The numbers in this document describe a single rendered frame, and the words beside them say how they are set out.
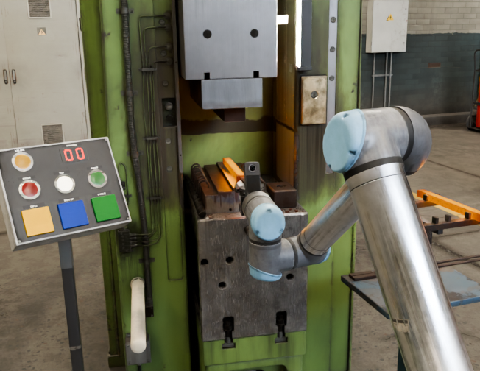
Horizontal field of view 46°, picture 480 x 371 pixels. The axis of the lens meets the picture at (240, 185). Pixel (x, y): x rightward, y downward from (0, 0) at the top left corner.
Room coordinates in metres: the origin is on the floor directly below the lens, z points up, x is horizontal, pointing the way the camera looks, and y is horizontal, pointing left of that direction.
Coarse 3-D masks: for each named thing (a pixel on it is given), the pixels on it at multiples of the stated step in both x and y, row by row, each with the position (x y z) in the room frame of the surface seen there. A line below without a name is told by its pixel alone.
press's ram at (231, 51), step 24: (192, 0) 1.82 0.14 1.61; (216, 0) 1.83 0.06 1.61; (240, 0) 1.84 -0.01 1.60; (264, 0) 1.85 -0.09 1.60; (192, 24) 1.82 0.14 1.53; (216, 24) 1.83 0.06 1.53; (240, 24) 1.84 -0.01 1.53; (264, 24) 1.85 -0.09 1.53; (192, 48) 1.82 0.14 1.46; (216, 48) 1.83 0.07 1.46; (240, 48) 1.84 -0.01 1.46; (264, 48) 1.85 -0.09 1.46; (192, 72) 1.81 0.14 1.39; (216, 72) 1.83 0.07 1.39; (240, 72) 1.84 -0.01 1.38; (264, 72) 1.85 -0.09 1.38
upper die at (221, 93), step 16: (192, 80) 2.10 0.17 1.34; (208, 80) 1.82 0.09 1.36; (224, 80) 1.83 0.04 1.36; (240, 80) 1.84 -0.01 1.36; (256, 80) 1.85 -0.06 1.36; (192, 96) 2.13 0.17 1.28; (208, 96) 1.82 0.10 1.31; (224, 96) 1.83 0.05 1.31; (240, 96) 1.84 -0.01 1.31; (256, 96) 1.85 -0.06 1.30
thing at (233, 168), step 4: (224, 160) 2.11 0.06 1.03; (228, 160) 2.08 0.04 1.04; (232, 160) 2.08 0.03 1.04; (224, 164) 2.11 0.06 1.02; (228, 164) 2.01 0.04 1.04; (232, 164) 2.01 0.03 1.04; (228, 168) 2.01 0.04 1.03; (232, 168) 1.94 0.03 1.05; (236, 168) 1.94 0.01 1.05; (232, 172) 1.92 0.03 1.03; (236, 172) 1.86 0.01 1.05; (240, 172) 1.86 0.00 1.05; (236, 176) 1.78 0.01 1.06; (240, 176) 1.78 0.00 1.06; (236, 180) 1.78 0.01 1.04
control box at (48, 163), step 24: (48, 144) 1.64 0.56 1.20; (72, 144) 1.67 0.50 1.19; (96, 144) 1.71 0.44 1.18; (0, 168) 1.53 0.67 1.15; (48, 168) 1.59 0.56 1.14; (72, 168) 1.63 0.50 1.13; (96, 168) 1.67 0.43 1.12; (0, 192) 1.53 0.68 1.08; (48, 192) 1.56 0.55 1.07; (72, 192) 1.59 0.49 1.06; (96, 192) 1.62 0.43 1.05; (120, 192) 1.66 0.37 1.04; (24, 240) 1.45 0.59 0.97; (48, 240) 1.50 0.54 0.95
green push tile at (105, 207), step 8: (96, 200) 1.60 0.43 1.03; (104, 200) 1.61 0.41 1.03; (112, 200) 1.63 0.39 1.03; (96, 208) 1.59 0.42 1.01; (104, 208) 1.60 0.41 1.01; (112, 208) 1.61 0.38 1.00; (96, 216) 1.58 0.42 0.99; (104, 216) 1.59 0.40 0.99; (112, 216) 1.60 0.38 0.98; (120, 216) 1.61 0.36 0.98
